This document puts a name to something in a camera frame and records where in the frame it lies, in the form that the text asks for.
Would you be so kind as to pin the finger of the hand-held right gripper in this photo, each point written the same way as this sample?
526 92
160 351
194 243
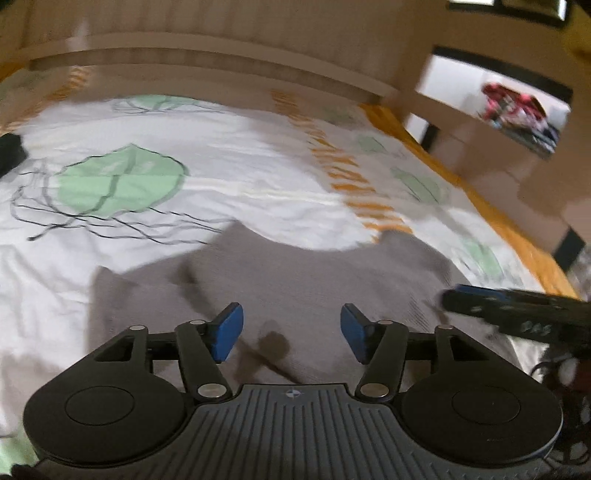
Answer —
466 300

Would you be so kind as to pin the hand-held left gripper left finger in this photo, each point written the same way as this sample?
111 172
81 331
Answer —
226 333

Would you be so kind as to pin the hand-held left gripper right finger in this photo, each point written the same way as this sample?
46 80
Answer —
354 333

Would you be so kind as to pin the grey knit hoodie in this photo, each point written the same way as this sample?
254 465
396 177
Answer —
304 295

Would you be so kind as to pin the pile of colourful clothes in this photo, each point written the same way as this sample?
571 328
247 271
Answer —
519 117

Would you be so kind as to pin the white leaf-print bed cover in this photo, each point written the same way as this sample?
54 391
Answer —
498 203

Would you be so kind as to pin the white leaf-print duvet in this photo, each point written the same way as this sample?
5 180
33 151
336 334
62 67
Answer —
194 198

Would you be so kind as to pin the black cloth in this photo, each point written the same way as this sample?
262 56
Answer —
9 154

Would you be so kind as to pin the wooden bed frame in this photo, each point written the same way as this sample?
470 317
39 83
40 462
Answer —
277 41

